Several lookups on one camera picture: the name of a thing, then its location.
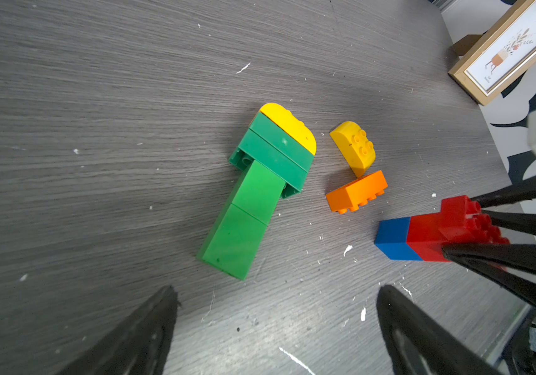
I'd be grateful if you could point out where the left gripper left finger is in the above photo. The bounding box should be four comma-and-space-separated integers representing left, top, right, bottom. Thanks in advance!
60, 286, 179, 374

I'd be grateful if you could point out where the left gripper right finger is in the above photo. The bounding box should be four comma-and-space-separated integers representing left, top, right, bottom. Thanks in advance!
377, 285, 499, 374

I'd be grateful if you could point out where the red square lego brick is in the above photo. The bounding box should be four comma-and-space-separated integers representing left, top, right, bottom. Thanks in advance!
407, 213, 449, 262

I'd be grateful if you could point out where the blue square lego brick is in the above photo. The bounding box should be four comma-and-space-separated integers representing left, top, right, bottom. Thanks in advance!
374, 217, 422, 261

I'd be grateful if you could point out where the light green square lego brick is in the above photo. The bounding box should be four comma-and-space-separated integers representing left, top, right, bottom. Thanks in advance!
196, 204, 267, 281

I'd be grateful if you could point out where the orange long lego brick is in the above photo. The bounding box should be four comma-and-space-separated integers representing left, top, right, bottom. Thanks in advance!
326, 170, 388, 214

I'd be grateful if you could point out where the dark green upturned lego brick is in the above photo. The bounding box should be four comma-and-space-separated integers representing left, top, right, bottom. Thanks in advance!
229, 130, 309, 198

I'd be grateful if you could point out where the dark green long lego brick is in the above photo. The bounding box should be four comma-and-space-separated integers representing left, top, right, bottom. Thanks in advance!
249, 112, 314, 172

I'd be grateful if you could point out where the yellow curved lego brick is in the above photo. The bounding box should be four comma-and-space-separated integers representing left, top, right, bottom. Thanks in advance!
260, 102, 316, 156
330, 121, 376, 178

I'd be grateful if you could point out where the wooden picture frame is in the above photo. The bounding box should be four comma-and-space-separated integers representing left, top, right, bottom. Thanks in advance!
449, 1, 536, 106

